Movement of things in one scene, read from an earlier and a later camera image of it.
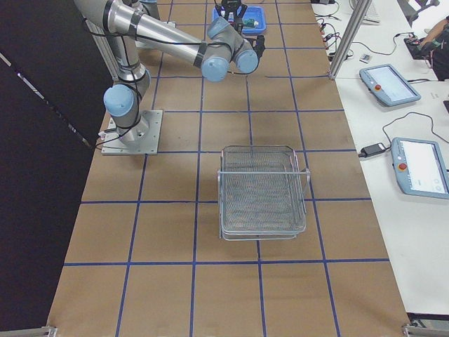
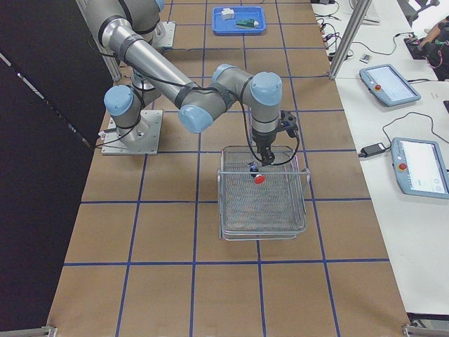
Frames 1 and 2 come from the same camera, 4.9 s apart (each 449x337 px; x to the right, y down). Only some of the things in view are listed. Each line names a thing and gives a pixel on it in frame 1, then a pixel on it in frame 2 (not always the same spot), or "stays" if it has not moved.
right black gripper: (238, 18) → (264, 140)
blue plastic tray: (256, 12) stays
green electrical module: (249, 22) stays
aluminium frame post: (361, 7) stays
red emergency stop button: (231, 19) → (259, 179)
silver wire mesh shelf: (261, 193) stays
